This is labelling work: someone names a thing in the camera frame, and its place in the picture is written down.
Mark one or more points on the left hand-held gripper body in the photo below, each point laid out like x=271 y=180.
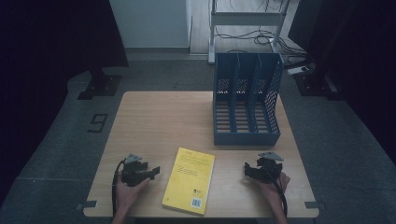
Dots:
x=132 y=175

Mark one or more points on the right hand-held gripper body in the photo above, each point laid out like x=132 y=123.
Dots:
x=269 y=171

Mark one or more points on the blue file rack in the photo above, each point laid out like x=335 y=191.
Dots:
x=246 y=137

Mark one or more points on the yellow book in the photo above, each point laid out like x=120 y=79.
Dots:
x=190 y=182

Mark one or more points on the person's right hand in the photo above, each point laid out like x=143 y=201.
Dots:
x=275 y=191

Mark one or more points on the grey tape piece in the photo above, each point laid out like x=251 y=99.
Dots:
x=313 y=204
x=87 y=205

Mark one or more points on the dark stand base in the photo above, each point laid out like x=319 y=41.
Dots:
x=314 y=84
x=101 y=85

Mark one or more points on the white power strip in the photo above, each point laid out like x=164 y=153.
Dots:
x=297 y=70

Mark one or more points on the white panel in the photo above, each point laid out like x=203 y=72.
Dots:
x=149 y=23

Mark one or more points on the white metal stand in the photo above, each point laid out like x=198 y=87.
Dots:
x=246 y=18

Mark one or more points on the dark curtain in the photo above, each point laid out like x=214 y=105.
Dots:
x=46 y=46
x=358 y=46

